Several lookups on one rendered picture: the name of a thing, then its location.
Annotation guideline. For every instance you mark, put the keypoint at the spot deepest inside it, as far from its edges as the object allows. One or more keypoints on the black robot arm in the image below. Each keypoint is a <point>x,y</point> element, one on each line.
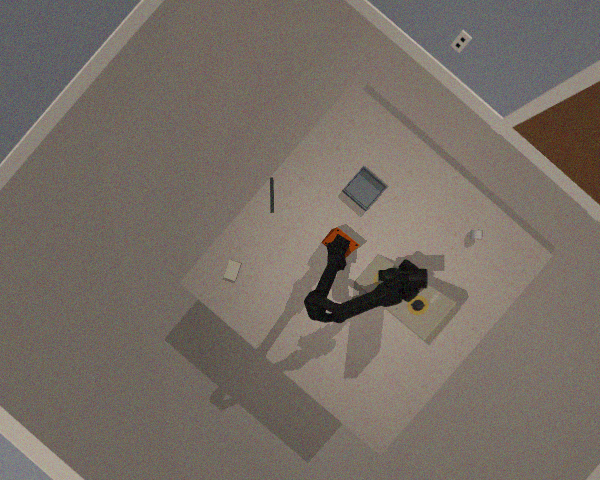
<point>397,286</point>

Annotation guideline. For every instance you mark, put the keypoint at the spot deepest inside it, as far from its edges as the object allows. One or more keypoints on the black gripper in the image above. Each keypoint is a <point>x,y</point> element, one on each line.
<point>406,264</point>

